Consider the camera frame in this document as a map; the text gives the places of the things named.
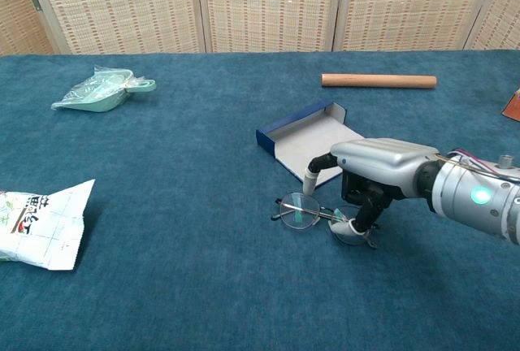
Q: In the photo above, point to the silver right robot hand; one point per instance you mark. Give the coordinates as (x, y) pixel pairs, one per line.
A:
(382, 160)

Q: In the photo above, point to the blue and white box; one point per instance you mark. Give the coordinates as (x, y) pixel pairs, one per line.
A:
(300, 144)

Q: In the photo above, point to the thin metal eyeglasses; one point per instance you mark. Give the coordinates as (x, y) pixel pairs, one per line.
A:
(298, 209)

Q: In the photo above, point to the orange object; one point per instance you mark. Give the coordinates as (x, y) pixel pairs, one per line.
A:
(512, 109)

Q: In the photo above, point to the wooden rolling pin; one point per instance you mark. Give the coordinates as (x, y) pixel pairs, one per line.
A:
(378, 81)

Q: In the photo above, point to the woven bamboo folding screen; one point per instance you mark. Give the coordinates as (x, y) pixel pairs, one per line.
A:
(264, 1)

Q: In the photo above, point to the blue velvet tablecloth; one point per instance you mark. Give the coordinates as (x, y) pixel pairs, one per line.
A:
(183, 172)

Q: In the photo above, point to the green dustpan in plastic bag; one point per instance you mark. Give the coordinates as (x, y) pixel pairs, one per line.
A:
(93, 99)

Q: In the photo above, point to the white snack bag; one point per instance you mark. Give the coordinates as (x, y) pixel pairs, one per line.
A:
(40, 233)

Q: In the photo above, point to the metal screen hinge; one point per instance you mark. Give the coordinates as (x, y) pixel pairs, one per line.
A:
(36, 2)

